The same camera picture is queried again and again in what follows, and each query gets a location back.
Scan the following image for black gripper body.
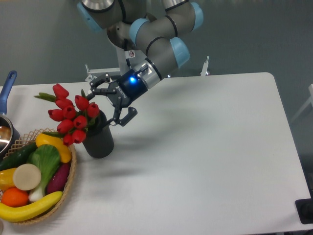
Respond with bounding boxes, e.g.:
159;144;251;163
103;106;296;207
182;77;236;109
107;69;148;108

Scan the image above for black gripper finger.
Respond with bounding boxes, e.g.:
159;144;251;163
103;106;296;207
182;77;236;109
86;73;116;100
105;106;137;126

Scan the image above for red tulip bouquet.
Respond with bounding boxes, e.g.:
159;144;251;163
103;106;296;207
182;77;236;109
35;84;100;146

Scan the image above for dark grey ribbed vase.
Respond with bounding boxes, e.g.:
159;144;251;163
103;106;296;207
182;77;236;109
83;111;114;159

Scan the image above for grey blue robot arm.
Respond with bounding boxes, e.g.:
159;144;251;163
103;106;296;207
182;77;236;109
77;0;203;126

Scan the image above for woven wicker basket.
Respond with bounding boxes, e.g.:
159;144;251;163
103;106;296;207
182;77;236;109
5;128;77;225

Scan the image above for green bok choy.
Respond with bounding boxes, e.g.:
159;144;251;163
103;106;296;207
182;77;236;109
28;144;61;203

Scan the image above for green cucumber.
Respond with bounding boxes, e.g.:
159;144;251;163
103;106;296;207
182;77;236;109
0;142;37;171

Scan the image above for purple sweet potato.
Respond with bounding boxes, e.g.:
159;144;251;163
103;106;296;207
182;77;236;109
46;163;70;194

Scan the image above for beige round disc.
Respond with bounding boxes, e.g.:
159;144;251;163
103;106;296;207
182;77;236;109
13;164;41;191

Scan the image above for yellow pepper left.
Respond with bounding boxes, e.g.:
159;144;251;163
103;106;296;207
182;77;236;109
0;168;16;191

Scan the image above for orange fruit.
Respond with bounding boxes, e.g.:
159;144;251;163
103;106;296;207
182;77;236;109
1;188;28;208

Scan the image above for long yellow banana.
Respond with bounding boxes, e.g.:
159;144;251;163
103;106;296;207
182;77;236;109
0;191;63;222

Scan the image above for black device table corner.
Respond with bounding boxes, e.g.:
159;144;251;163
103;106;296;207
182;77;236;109
295;198;313;224

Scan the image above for blue handled steel pot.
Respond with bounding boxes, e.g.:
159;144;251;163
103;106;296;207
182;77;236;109
0;70;20;160

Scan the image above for white frame right edge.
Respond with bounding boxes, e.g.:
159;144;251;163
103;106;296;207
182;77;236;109
291;84;313;123

